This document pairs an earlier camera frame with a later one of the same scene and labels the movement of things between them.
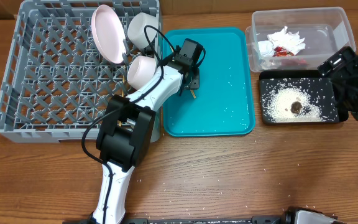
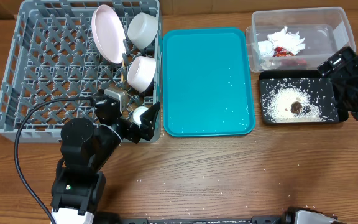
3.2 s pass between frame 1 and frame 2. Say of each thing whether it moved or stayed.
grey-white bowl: stayed
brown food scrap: stayed
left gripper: moved
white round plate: stayed
